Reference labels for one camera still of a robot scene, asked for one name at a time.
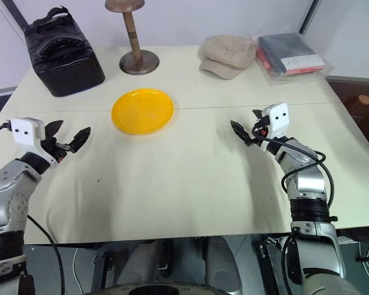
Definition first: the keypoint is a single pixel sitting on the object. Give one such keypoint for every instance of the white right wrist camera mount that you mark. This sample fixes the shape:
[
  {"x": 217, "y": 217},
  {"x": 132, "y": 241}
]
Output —
[{"x": 278, "y": 118}]

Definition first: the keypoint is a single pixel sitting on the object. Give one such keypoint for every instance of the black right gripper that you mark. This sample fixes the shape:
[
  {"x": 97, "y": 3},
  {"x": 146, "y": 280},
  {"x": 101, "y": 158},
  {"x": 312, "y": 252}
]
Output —
[{"x": 260, "y": 127}]

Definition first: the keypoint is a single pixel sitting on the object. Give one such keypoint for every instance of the cream tablecloth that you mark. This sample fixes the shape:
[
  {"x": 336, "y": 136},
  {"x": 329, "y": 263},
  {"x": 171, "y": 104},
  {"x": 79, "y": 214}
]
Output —
[{"x": 178, "y": 172}]

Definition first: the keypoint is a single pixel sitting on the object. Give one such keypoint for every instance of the small round wooden knob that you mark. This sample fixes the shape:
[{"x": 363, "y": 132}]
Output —
[{"x": 365, "y": 99}]

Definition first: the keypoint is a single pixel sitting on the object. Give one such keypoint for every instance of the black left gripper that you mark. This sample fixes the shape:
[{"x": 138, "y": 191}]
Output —
[{"x": 53, "y": 147}]

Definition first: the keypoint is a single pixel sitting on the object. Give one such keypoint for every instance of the black leather bag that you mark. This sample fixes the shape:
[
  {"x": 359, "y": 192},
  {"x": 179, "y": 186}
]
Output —
[{"x": 64, "y": 64}]

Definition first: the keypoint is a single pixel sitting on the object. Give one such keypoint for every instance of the black table leg bracket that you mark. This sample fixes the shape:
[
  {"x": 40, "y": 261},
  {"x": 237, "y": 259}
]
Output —
[
  {"x": 272, "y": 264},
  {"x": 102, "y": 270}
]

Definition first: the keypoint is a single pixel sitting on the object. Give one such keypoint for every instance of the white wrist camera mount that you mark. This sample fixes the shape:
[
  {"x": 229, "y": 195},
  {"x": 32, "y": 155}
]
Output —
[
  {"x": 24, "y": 129},
  {"x": 278, "y": 118}
]

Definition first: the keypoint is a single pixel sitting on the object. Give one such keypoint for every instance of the clear bag of folded fabric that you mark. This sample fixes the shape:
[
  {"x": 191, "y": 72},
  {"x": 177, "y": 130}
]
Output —
[{"x": 290, "y": 55}]

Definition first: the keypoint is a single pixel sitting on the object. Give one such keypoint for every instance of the beige flat cap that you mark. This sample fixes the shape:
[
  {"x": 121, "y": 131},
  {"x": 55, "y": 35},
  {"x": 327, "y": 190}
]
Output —
[{"x": 226, "y": 55}]

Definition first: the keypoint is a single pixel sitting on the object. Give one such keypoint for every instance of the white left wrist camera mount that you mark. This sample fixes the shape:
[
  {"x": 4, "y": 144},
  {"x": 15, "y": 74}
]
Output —
[{"x": 24, "y": 129}]

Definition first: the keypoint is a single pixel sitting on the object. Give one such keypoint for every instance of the wooden hat stand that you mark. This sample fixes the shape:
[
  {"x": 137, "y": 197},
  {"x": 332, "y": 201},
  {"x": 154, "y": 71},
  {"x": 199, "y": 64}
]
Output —
[{"x": 134, "y": 46}]

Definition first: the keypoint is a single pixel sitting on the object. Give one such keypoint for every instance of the dark brown side table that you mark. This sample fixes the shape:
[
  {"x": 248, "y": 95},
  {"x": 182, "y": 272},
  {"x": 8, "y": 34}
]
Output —
[{"x": 350, "y": 92}]

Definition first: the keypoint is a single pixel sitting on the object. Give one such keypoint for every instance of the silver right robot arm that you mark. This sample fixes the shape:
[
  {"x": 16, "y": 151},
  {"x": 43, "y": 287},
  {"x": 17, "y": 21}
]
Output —
[{"x": 309, "y": 181}]

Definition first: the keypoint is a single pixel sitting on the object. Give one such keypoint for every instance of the dark rounded robot body rim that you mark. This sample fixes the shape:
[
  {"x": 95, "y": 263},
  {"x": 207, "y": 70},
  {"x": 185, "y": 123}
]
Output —
[{"x": 166, "y": 290}]

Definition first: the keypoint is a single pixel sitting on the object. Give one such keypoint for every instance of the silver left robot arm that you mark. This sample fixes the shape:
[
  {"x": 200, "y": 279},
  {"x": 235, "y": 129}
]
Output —
[{"x": 9, "y": 190}]

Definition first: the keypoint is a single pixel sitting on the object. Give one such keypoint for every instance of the grey rounded robot leg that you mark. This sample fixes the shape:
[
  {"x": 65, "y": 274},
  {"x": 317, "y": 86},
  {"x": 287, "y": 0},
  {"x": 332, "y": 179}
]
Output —
[{"x": 223, "y": 264}]

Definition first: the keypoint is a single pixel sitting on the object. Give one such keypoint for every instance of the yellow plastic plate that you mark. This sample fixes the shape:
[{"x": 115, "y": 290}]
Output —
[{"x": 143, "y": 111}]

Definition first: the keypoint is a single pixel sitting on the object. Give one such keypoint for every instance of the dark metal frame post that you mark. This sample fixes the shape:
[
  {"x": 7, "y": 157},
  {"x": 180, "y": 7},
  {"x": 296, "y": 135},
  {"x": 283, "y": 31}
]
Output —
[{"x": 309, "y": 15}]

